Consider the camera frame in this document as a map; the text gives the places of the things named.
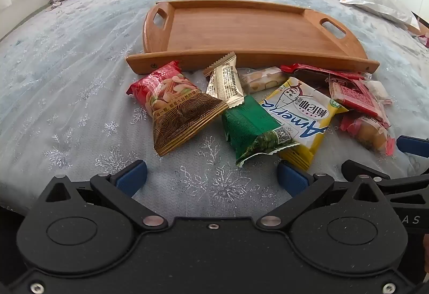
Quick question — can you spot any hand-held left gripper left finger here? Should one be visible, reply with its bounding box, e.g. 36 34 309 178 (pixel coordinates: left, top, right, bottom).
39 160 168 231

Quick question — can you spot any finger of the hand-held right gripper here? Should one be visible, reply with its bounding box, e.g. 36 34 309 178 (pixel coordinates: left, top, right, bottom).
341 160 392 181
397 135 429 159

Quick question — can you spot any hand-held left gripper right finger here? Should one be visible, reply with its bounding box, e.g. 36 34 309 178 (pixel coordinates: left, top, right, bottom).
256 161 389 231

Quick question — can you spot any red clear bun packet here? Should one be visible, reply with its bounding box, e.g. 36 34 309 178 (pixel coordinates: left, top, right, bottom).
339 113 397 156

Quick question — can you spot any green snack packet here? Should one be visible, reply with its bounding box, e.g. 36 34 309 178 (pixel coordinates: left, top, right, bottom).
221 95 300 167

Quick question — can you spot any yellow snack packet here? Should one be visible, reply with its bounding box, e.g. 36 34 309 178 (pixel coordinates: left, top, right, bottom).
260 77 349 171

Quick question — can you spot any clear packet with white sweet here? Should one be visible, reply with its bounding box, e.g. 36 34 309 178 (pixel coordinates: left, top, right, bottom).
364 79 393 105

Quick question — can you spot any red wafer packet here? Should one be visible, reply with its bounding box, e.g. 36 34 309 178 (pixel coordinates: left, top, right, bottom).
328 74 391 128

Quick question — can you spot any red and brown peanut packet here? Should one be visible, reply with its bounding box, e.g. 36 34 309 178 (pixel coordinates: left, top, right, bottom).
126 61 229 157

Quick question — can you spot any dark red chocolate bar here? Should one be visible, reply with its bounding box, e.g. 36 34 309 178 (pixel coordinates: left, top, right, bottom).
280 63 372 85

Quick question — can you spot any clear nougat packet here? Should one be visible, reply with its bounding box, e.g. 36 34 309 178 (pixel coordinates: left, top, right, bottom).
237 67 289 95

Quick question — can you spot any gold foil snack packet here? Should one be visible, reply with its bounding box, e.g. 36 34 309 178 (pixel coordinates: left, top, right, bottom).
203 51 245 109

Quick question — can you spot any wooden serving tray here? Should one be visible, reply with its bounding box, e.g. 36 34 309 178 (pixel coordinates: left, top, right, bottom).
125 0 380 76

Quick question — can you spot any red snack wrapper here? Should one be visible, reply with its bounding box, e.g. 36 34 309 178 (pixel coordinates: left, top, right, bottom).
416 24 429 50

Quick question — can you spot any grey snowflake bedspread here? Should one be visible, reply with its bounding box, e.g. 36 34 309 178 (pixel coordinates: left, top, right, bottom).
0 0 429 217

